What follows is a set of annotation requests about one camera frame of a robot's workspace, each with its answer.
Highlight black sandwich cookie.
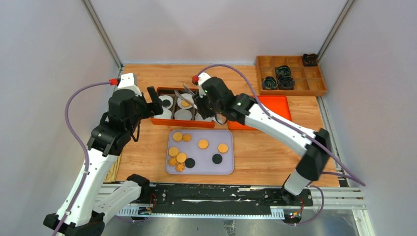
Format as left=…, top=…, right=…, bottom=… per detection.
left=184, top=158, right=196, bottom=169
left=212, top=154, right=223, bottom=164
left=162, top=99, right=172, bottom=109

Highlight orange cookie box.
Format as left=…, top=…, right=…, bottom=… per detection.
left=151, top=87, right=215, bottom=128

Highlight metal tongs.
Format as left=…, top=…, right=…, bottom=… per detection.
left=174, top=85, right=229, bottom=125

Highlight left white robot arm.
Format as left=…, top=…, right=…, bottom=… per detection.
left=43, top=73, right=163, bottom=236

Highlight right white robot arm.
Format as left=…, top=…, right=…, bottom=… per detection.
left=193, top=72, right=331, bottom=206

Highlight white paper cup liner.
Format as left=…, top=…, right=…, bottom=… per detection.
left=174, top=109, right=193, bottom=120
left=153, top=109, right=172, bottom=119
left=158, top=95, right=174, bottom=110
left=177, top=93, right=196, bottom=109
left=195, top=113, right=205, bottom=121

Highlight swirl butter cookie top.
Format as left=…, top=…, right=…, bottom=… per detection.
left=182, top=133, right=191, bottom=142

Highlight swirl butter cookie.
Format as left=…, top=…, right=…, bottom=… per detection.
left=175, top=163, right=185, bottom=172
left=182, top=133, right=191, bottom=142
left=168, top=157, right=178, bottom=166

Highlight black coiled item left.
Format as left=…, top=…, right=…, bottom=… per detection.
left=262, top=76, right=278, bottom=90

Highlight black coiled item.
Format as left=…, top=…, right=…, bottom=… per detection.
left=277, top=76, right=295, bottom=90
left=275, top=65, right=292, bottom=78
left=262, top=76, right=278, bottom=90

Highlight lavender cookie tray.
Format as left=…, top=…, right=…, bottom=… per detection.
left=165, top=129, right=235, bottom=175

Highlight orange box lid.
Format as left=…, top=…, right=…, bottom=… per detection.
left=228, top=95, right=292, bottom=130

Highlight black coiled item right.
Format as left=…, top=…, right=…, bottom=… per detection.
left=277, top=76, right=295, bottom=90

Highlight black coiled item top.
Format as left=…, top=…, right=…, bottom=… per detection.
left=275, top=65, right=292, bottom=78

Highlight yellow cloth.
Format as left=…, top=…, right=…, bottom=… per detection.
left=104, top=156, right=121, bottom=183

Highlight wooden compartment organizer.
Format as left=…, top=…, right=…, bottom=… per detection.
left=255, top=56, right=327, bottom=97

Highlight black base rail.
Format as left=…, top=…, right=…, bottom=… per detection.
left=116, top=183, right=366, bottom=220

